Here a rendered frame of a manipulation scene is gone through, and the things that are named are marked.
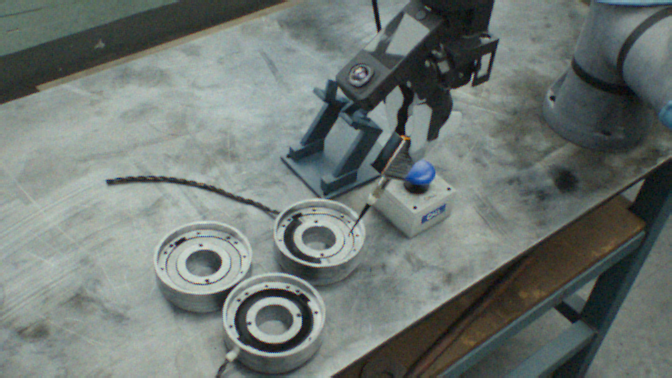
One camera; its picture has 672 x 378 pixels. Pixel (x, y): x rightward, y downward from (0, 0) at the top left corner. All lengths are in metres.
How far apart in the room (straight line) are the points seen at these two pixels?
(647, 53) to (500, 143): 0.23
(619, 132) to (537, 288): 0.29
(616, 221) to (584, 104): 0.36
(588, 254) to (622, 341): 0.67
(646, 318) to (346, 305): 1.29
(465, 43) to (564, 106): 0.37
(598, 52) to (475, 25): 0.32
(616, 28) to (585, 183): 0.20
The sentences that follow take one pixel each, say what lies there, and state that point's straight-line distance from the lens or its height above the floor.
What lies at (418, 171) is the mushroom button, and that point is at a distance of 0.92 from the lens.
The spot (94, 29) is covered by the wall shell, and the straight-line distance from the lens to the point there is 2.60.
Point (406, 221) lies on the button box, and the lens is 0.93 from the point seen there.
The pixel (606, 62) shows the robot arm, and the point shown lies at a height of 0.93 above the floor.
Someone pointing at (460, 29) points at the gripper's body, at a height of 1.08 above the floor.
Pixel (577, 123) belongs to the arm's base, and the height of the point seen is 0.83.
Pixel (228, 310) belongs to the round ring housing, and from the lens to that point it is 0.82.
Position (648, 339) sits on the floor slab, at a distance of 2.03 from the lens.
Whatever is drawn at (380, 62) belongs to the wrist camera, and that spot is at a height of 1.07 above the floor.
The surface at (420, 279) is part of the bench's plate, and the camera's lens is 0.90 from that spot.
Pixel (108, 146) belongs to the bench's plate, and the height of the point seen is 0.80.
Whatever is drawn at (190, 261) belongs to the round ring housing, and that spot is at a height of 0.82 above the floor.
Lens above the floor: 1.48
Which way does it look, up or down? 44 degrees down
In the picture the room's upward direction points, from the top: 6 degrees clockwise
